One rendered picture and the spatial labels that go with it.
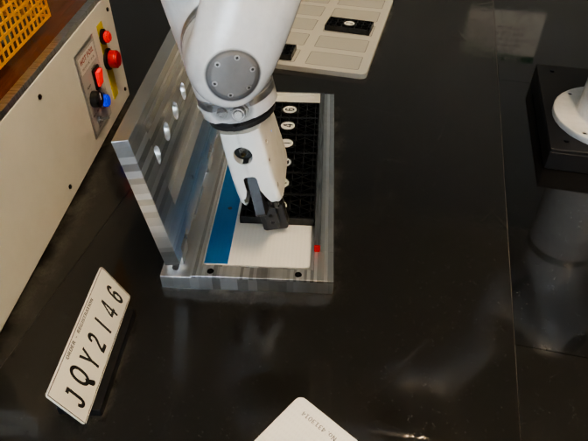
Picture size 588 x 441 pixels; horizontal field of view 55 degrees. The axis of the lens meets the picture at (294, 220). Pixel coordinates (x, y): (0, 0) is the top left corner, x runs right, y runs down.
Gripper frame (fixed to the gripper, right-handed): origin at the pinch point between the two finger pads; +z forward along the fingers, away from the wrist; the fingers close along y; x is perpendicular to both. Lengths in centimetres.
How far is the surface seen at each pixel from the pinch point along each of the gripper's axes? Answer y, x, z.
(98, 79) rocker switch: 22.2, 26.2, -11.9
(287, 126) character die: 22.6, 0.0, 1.4
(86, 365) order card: -22.5, 16.8, -2.3
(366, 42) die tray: 59, -13, 7
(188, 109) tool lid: 12.9, 10.8, -9.4
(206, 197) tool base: 6.0, 10.2, 0.6
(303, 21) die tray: 69, 0, 4
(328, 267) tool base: -6.6, -6.5, 3.9
